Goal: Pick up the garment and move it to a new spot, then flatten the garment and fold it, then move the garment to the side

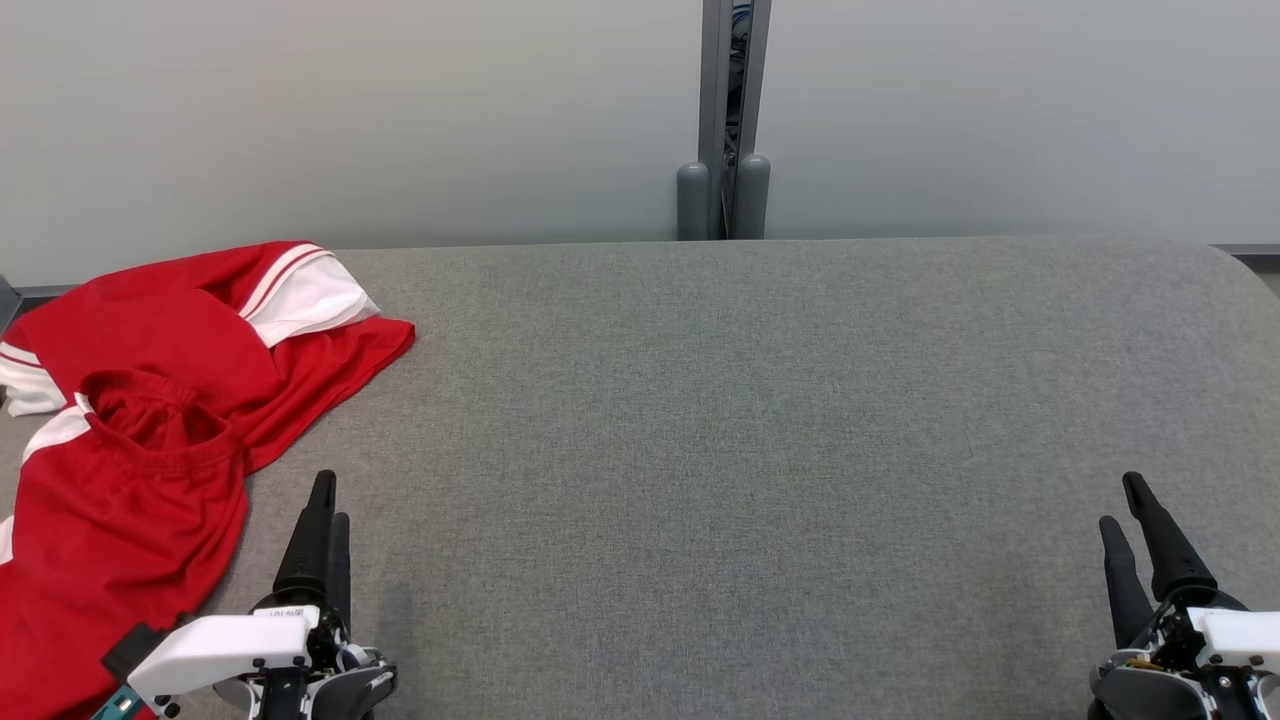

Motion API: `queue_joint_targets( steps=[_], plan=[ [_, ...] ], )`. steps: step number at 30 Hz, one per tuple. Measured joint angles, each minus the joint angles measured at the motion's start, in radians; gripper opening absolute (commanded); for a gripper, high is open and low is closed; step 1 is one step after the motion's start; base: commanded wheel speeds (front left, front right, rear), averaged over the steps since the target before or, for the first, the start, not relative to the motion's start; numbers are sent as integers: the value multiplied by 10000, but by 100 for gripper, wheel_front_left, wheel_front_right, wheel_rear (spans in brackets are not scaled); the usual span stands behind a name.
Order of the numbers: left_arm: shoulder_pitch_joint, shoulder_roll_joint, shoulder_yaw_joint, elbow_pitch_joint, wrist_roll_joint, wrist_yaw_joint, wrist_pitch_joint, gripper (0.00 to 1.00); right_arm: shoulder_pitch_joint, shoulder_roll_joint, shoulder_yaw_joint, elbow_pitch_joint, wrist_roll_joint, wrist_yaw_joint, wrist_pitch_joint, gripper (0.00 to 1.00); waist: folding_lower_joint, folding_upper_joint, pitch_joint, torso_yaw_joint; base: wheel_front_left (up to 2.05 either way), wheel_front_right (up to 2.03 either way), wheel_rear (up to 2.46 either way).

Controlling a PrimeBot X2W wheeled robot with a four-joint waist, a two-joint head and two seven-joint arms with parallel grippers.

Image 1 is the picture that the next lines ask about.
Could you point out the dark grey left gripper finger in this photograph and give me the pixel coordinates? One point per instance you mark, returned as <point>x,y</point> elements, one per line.
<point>308,560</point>
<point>341,570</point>

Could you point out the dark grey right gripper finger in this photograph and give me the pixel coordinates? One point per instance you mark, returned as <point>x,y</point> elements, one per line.
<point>1170,560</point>
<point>1125,590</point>

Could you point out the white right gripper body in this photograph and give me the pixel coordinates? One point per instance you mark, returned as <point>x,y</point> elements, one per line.
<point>1240,635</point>

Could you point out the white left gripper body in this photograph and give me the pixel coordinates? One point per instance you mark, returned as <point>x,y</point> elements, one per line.
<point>230,645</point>

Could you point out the red shirt with white sleeves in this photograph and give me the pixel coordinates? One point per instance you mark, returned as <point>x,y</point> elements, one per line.
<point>160,320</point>

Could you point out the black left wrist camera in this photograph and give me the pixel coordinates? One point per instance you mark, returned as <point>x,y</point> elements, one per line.
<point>132,650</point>

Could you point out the grey partition bottom rail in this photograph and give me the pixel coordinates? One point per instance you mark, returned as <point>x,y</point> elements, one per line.
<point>1245,251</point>
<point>45,292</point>

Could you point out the grey cylindrical post foot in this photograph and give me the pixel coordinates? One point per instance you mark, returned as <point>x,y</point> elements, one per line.
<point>752,195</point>
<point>692,200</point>

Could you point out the grey metal partition post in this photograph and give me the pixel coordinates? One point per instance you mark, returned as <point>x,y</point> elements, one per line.
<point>716,90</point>

